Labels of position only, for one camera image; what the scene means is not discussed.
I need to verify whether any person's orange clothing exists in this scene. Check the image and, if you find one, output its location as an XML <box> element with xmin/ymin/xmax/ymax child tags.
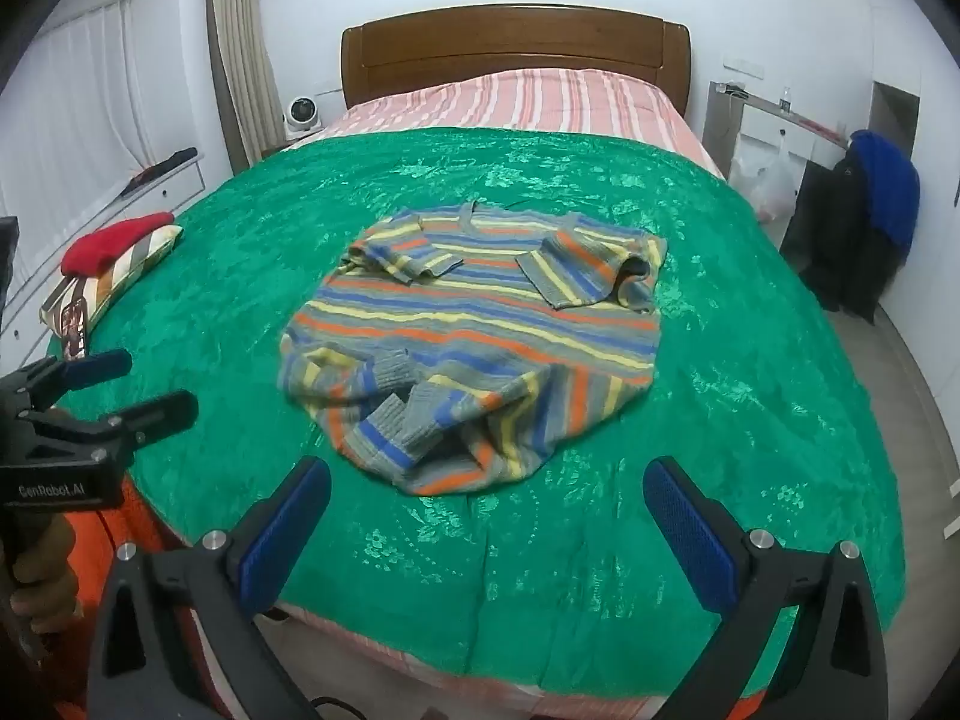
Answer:
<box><xmin>45</xmin><ymin>472</ymin><xmax>248</xmax><ymax>720</ymax></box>

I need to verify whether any striped knit sweater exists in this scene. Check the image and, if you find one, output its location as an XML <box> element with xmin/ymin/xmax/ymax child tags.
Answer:
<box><xmin>279</xmin><ymin>199</ymin><xmax>668</xmax><ymax>496</ymax></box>

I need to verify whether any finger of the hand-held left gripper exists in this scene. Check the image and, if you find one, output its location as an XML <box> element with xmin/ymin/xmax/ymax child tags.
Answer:
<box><xmin>0</xmin><ymin>349</ymin><xmax>134</xmax><ymax>422</ymax></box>
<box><xmin>15</xmin><ymin>390</ymin><xmax>200</xmax><ymax>467</ymax></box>

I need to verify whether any black long-handled tool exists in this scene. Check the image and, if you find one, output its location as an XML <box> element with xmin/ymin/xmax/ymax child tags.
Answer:
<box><xmin>118</xmin><ymin>148</ymin><xmax>198</xmax><ymax>200</ymax></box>

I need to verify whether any red flat item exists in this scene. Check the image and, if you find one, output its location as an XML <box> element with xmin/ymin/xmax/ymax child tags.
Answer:
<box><xmin>787</xmin><ymin>111</ymin><xmax>850</xmax><ymax>145</ymax></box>

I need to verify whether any white charging cable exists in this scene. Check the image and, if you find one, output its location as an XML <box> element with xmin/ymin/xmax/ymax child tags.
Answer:
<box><xmin>716</xmin><ymin>82</ymin><xmax>751</xmax><ymax>158</ymax></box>

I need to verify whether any white wardrobe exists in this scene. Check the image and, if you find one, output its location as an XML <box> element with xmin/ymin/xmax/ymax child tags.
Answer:
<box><xmin>870</xmin><ymin>0</ymin><xmax>960</xmax><ymax>346</ymax></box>

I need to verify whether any wooden headboard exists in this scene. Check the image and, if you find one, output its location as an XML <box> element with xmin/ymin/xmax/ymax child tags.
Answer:
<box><xmin>341</xmin><ymin>4</ymin><xmax>692</xmax><ymax>121</ymax></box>

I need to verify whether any red knit hat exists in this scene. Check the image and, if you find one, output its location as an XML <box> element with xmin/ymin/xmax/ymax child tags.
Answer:
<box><xmin>61</xmin><ymin>214</ymin><xmax>175</xmax><ymax>276</ymax></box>

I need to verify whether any small white fan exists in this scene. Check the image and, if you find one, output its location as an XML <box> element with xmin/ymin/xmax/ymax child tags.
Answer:
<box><xmin>283</xmin><ymin>96</ymin><xmax>317</xmax><ymax>137</ymax></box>

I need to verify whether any white sheer curtain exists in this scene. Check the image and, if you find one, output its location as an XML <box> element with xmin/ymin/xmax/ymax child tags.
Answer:
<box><xmin>0</xmin><ymin>0</ymin><xmax>226</xmax><ymax>293</ymax></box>

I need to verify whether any blue knit cloth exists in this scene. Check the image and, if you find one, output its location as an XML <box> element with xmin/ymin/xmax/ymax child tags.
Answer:
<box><xmin>849</xmin><ymin>130</ymin><xmax>921</xmax><ymax>263</ymax></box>

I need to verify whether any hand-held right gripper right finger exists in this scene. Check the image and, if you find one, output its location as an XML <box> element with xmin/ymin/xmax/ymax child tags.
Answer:
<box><xmin>643</xmin><ymin>456</ymin><xmax>890</xmax><ymax>720</ymax></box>

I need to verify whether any black padded jacket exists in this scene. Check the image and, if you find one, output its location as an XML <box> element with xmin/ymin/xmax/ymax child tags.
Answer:
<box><xmin>780</xmin><ymin>142</ymin><xmax>912</xmax><ymax>325</ymax></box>

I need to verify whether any clear plastic bag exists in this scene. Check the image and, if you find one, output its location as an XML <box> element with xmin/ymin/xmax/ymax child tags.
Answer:
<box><xmin>729</xmin><ymin>136</ymin><xmax>796</xmax><ymax>224</ymax></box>

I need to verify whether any person's left hand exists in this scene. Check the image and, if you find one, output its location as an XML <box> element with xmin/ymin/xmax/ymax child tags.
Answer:
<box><xmin>6</xmin><ymin>517</ymin><xmax>80</xmax><ymax>640</ymax></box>

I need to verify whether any beige curtain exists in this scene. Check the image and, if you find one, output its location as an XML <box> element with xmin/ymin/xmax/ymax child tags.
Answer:
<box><xmin>208</xmin><ymin>0</ymin><xmax>277</xmax><ymax>175</ymax></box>

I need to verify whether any pink striped bed sheet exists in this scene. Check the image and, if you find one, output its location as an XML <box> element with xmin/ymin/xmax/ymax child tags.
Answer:
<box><xmin>274</xmin><ymin>69</ymin><xmax>758</xmax><ymax>717</ymax></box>

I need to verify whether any white desk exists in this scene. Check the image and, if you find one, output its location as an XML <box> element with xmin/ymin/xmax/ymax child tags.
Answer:
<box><xmin>709</xmin><ymin>80</ymin><xmax>852</xmax><ymax>181</ymax></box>

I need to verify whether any striped pillow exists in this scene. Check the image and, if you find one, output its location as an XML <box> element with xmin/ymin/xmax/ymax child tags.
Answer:
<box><xmin>45</xmin><ymin>223</ymin><xmax>185</xmax><ymax>338</ymax></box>

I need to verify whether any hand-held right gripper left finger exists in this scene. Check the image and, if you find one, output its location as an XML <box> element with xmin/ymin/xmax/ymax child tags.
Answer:
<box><xmin>86</xmin><ymin>456</ymin><xmax>333</xmax><ymax>720</ymax></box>

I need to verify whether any green floral blanket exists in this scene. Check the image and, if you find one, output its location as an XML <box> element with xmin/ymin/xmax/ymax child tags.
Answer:
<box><xmin>45</xmin><ymin>126</ymin><xmax>908</xmax><ymax>680</ymax></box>

